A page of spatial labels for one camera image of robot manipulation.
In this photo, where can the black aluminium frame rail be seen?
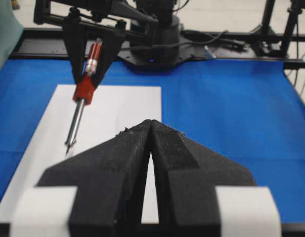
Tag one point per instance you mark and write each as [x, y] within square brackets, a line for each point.
[36, 43]

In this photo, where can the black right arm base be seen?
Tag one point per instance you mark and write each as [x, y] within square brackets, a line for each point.
[169, 47]

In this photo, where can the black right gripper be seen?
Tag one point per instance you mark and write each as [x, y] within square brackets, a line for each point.
[68, 12]

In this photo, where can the grey-green curtain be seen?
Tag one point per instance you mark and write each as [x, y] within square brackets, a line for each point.
[10, 31]

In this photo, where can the black stand poles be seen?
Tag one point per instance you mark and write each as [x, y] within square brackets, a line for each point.
[278, 28]

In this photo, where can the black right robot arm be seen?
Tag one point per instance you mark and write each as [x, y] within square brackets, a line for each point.
[149, 32]

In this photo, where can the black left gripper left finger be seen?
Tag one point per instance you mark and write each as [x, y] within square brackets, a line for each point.
[97, 193]

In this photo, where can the blue table cloth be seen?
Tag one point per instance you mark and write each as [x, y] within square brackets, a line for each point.
[245, 110]

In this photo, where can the red-handled soldering iron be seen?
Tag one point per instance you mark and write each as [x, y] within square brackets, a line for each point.
[83, 94]

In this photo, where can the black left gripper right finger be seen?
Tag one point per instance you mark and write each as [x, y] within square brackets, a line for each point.
[201, 193]

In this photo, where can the large white foam board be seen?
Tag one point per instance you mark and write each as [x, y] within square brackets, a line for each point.
[113, 109]

